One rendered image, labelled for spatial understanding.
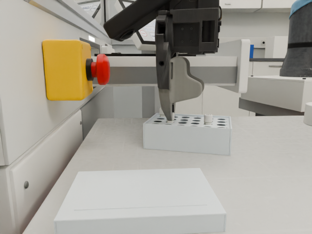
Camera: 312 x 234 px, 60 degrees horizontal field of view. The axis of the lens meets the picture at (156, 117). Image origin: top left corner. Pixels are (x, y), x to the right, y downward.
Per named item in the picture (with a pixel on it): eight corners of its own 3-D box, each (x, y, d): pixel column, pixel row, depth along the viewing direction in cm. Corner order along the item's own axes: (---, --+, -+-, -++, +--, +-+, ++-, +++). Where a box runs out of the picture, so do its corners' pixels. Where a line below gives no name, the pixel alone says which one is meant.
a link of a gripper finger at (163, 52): (166, 89, 35) (168, 19, 34) (155, 89, 36) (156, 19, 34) (172, 87, 40) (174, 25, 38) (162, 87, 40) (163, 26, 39)
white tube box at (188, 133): (229, 138, 45) (230, 116, 44) (230, 155, 37) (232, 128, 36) (156, 133, 48) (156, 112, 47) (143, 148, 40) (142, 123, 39)
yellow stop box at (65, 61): (97, 93, 40) (95, 42, 38) (88, 100, 33) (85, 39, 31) (61, 94, 39) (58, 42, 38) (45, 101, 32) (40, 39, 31)
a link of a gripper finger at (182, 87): (200, 126, 36) (203, 55, 35) (157, 123, 38) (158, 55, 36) (201, 121, 39) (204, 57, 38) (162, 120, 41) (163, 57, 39)
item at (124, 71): (206, 77, 83) (206, 57, 81) (236, 85, 58) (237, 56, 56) (73, 78, 80) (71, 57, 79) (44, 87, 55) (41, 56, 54)
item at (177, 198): (199, 181, 29) (199, 166, 29) (225, 232, 21) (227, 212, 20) (79, 185, 28) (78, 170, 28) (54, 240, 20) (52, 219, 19)
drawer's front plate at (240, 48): (210, 81, 85) (211, 45, 83) (247, 93, 57) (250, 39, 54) (204, 81, 85) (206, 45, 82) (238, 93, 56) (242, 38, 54)
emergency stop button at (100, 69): (111, 83, 38) (110, 54, 37) (108, 86, 34) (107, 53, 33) (89, 83, 38) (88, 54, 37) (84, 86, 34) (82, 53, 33)
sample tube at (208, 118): (211, 143, 41) (212, 113, 40) (211, 146, 40) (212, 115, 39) (203, 143, 41) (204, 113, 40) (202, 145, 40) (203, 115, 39)
